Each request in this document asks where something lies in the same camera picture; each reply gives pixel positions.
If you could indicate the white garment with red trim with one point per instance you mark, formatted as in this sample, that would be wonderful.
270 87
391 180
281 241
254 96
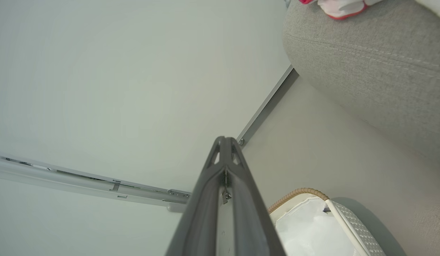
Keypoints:
342 8

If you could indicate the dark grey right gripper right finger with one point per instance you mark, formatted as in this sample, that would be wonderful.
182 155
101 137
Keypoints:
250 213

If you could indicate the grey metal door frame post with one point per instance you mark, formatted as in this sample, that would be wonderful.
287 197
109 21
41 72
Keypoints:
88 183

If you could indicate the grey fabric sofa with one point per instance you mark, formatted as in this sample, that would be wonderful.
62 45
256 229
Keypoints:
376 67

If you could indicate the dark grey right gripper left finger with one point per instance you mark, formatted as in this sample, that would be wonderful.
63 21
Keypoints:
200 213

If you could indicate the white laundry basket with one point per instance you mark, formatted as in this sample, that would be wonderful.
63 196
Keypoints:
323 227

